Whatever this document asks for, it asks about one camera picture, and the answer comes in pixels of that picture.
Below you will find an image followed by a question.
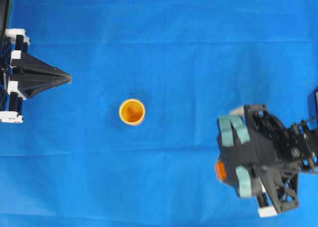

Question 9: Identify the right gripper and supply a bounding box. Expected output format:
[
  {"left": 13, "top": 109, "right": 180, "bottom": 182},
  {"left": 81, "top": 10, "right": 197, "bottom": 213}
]
[{"left": 217, "top": 104, "right": 300, "bottom": 218}]

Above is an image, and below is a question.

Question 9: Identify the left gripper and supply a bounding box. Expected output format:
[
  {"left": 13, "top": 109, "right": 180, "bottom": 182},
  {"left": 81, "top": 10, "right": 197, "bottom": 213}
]
[{"left": 0, "top": 28, "right": 72, "bottom": 123}]

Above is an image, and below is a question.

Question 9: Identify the orange block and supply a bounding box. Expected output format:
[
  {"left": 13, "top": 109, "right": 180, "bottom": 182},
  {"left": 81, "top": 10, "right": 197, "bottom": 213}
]
[{"left": 215, "top": 160, "right": 227, "bottom": 181}]

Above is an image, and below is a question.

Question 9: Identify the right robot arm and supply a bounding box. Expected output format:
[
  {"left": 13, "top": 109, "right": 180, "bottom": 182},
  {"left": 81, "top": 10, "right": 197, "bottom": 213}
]
[{"left": 215, "top": 104, "right": 318, "bottom": 218}]

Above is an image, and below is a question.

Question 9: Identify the blue table cloth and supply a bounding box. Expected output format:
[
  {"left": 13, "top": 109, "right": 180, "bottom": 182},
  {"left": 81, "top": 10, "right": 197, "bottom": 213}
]
[{"left": 0, "top": 0, "right": 318, "bottom": 227}]

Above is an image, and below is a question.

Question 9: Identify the yellow plastic cup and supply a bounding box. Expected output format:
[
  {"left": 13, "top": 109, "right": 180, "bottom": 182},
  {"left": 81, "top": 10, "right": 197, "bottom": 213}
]
[{"left": 119, "top": 99, "right": 146, "bottom": 126}]

